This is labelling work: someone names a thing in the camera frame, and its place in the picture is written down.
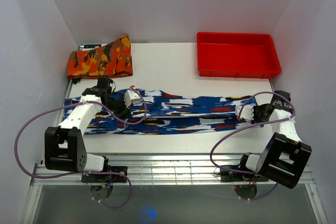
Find blue white red patterned trousers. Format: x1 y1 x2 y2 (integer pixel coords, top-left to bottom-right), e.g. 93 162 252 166
64 88 264 135

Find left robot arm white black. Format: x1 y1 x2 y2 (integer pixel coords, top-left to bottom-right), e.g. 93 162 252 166
45 77 130 182

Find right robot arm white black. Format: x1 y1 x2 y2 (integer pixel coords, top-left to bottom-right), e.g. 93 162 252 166
236 90 312 189

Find orange camouflage folded trousers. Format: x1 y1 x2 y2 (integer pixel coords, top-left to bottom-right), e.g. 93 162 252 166
67 34 133 79

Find small blue white label card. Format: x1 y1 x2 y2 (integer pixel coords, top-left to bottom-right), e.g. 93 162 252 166
79 44 102 51

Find red plastic tray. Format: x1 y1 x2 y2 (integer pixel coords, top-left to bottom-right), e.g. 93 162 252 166
196 32 281 79

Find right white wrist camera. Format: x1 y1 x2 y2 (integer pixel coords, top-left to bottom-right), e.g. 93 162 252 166
235 104 255 122

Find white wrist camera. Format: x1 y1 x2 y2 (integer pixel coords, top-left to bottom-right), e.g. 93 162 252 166
235 104 255 122
124 86 142 108

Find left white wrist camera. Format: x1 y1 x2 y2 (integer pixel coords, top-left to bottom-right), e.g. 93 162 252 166
124 86 142 108

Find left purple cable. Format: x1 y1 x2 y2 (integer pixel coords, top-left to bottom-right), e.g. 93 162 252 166
14 87 148 209

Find purple cable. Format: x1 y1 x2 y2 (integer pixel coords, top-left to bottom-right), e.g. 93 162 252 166
209 91 297 202
14 87 148 209

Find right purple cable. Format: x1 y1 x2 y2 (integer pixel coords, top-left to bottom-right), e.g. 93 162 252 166
209 91 297 202

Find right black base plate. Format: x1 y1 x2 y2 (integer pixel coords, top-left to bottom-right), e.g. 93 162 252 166
214 168 269 183

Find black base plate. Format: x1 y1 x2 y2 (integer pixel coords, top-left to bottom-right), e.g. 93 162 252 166
81 166 128 184
214 168 269 183

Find aluminium rail frame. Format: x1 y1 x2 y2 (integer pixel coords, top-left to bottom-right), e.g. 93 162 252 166
30 79 316 188

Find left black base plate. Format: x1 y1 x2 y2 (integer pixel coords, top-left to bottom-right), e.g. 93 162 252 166
81 166 128 184

